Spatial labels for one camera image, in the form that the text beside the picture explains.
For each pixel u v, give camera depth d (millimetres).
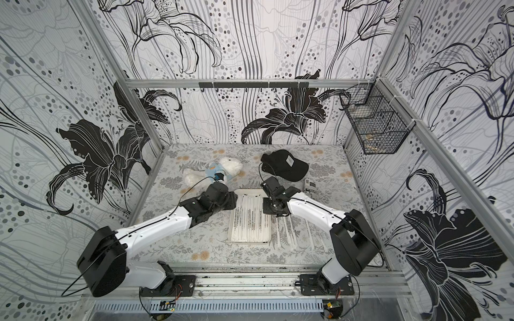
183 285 732
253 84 898
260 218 895
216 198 636
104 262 408
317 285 642
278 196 648
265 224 881
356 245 432
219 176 746
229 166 985
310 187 976
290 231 859
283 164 1061
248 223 882
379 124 879
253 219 901
